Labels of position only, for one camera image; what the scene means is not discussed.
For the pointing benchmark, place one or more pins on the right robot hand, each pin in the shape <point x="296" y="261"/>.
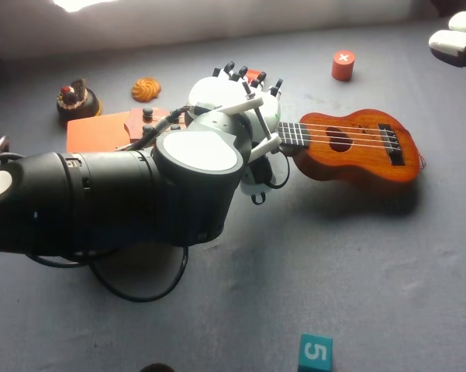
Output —
<point x="449" y="42"/>

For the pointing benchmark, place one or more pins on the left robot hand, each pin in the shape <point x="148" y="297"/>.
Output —
<point x="217" y="91"/>

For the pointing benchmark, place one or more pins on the orange wooden ukulele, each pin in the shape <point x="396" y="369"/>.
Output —
<point x="372" y="162"/>

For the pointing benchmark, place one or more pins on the toy swirl cookie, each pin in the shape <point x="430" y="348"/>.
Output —
<point x="146" y="90"/>

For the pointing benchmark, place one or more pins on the orange cylinder block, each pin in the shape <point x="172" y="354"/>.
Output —
<point x="343" y="67"/>

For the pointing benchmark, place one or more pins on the large orange cube block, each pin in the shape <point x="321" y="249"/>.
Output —
<point x="97" y="133"/>

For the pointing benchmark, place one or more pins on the toy chocolate cake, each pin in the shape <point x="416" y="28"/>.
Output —
<point x="75" y="102"/>

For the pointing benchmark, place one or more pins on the grey table cloth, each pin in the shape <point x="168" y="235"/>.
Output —
<point x="333" y="252"/>

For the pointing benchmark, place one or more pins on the blue number five block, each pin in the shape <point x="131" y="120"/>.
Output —
<point x="315" y="352"/>

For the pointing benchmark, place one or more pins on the dark brown round object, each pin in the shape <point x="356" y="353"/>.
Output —
<point x="157" y="368"/>

